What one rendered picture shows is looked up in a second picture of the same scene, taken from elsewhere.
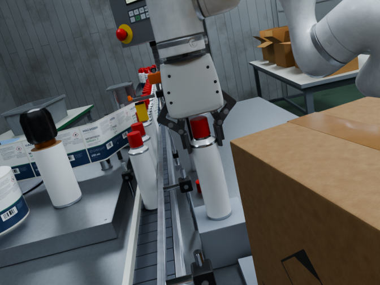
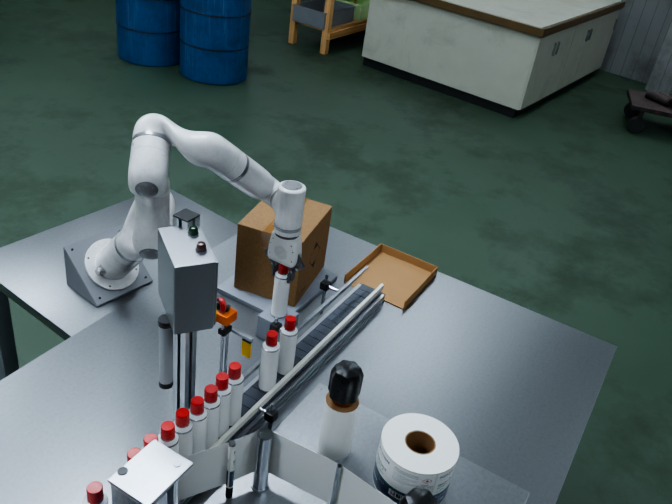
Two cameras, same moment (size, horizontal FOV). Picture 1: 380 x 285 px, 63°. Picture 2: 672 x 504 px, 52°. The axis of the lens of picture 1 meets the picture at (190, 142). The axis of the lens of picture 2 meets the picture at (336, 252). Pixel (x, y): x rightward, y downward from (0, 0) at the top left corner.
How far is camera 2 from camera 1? 2.54 m
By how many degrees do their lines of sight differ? 123
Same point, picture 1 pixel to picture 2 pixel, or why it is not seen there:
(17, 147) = (366, 490)
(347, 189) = (317, 216)
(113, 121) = (222, 453)
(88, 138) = (276, 449)
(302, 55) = not seen: hidden behind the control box
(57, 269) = (366, 401)
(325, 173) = (312, 219)
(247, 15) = not seen: outside the picture
